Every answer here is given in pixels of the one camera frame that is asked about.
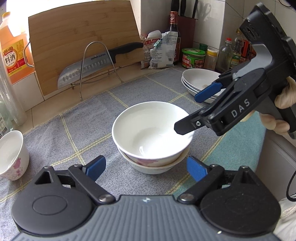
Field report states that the person's right hand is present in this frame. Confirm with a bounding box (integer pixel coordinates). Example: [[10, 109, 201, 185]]
[[240, 77, 296, 135]]

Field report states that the dark brown knife block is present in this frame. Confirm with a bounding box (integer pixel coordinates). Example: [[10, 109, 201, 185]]
[[177, 17, 197, 63]]

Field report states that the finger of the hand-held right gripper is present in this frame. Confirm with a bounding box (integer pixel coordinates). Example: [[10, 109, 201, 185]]
[[174, 111, 211, 135], [195, 72, 238, 103]]

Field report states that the white pink floral bowl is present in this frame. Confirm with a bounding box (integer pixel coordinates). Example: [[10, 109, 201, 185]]
[[112, 101, 194, 166], [0, 130, 30, 181]]

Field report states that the green lidded sauce jar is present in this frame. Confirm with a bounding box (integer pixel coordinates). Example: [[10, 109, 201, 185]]
[[181, 48, 206, 70]]

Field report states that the green yellow label bottle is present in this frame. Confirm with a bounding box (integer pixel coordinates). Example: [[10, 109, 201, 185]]
[[230, 28, 245, 69]]

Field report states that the white knit cloth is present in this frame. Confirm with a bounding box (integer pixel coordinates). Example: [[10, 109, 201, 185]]
[[274, 199, 296, 241]]

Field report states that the dark soy sauce bottle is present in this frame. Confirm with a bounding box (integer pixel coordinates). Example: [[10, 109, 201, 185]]
[[167, 11, 181, 65]]

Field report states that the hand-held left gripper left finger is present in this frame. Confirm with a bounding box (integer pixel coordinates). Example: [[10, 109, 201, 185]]
[[35, 155, 116, 205]]

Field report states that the red capped clear bottle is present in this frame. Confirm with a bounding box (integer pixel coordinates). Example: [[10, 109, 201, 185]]
[[215, 38, 234, 74]]

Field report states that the grey teal checked towel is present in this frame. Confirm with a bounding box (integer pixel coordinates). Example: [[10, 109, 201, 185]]
[[0, 67, 266, 207]]

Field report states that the white red printed bag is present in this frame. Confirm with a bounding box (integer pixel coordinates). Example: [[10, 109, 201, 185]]
[[140, 30, 162, 69]]

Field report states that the orange cooking wine jug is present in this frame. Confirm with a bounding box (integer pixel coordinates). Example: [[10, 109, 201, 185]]
[[0, 11, 35, 85]]

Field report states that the yellow lidded spice jar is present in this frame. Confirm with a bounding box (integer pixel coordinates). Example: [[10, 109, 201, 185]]
[[203, 49, 218, 71]]

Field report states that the black handled kitchen knife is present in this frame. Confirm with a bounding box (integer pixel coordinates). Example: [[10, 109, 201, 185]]
[[57, 42, 144, 89]]

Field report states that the red label seasoning bottle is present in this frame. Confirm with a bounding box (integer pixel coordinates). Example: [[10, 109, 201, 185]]
[[243, 39, 256, 62]]

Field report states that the bamboo cutting board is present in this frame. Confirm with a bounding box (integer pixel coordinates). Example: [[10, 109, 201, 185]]
[[28, 0, 145, 96]]

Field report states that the metal wire rack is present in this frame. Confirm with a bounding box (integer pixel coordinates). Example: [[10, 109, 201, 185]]
[[70, 41, 124, 101]]

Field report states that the black cable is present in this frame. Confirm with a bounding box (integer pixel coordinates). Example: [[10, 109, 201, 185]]
[[286, 168, 296, 200]]

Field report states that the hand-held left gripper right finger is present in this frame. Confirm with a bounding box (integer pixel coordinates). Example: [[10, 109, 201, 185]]
[[177, 156, 259, 205]]

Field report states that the white blue plastic bag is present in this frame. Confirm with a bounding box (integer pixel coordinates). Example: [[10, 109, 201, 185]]
[[148, 31, 179, 69]]

